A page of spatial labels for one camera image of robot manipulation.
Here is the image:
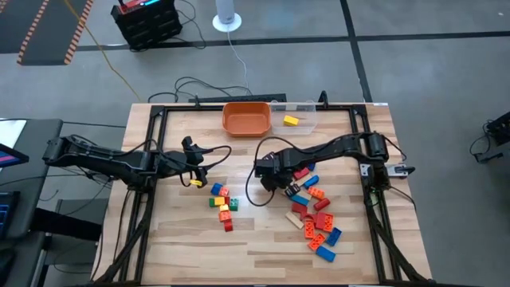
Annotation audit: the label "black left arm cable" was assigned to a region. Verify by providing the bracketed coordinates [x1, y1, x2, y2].
[157, 137, 233, 188]

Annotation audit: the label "black floor equipment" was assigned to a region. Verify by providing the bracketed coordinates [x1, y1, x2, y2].
[469, 110, 510, 164]

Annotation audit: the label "black mat orange striped edge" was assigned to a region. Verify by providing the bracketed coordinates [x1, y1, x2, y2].
[0, 0, 49, 55]
[16, 0, 96, 66]

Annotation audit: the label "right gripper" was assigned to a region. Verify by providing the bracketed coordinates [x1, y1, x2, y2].
[253, 151, 303, 199]

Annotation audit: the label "yellow cable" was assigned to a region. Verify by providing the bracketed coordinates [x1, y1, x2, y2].
[62, 0, 143, 103]

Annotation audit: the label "white power cable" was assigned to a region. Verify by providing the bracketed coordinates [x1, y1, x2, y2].
[226, 30, 250, 95]

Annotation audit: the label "dark grey desk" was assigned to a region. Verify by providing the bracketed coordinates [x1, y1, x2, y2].
[0, 118, 64, 240]

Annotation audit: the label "orange plastic bin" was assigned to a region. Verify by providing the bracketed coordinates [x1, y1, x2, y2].
[222, 101, 273, 138]

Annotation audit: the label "white sheet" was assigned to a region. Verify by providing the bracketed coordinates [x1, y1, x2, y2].
[0, 119, 28, 149]

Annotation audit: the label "white tower fan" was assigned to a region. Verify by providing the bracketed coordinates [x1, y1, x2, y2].
[211, 0, 243, 33]

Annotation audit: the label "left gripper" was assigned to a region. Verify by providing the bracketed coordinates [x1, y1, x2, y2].
[165, 135, 210, 188]

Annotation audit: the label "red electronic device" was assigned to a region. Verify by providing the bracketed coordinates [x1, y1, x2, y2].
[117, 0, 168, 15]

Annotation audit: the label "black plastic crate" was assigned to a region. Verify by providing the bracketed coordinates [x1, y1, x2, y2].
[110, 0, 184, 52]

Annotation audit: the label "black aluminium table frame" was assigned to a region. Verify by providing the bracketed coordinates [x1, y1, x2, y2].
[91, 90, 431, 286]

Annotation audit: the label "clear plastic container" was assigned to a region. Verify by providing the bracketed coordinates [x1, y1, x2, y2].
[269, 100, 319, 136]

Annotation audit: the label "black floor cables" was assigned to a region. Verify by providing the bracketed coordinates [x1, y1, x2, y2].
[147, 76, 254, 104]

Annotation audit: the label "tablet with pink screen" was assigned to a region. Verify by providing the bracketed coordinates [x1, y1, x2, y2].
[0, 143, 30, 168]

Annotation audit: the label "long dark blue plastic brick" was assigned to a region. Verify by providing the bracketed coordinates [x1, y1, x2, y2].
[325, 226, 343, 247]

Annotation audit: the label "keyboard with blue lights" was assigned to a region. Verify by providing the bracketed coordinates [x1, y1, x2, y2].
[0, 191, 21, 240]

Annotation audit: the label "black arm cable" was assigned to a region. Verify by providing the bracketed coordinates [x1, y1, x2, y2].
[245, 136, 280, 207]
[157, 137, 233, 188]

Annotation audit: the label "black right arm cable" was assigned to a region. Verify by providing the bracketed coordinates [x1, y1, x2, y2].
[245, 136, 280, 207]

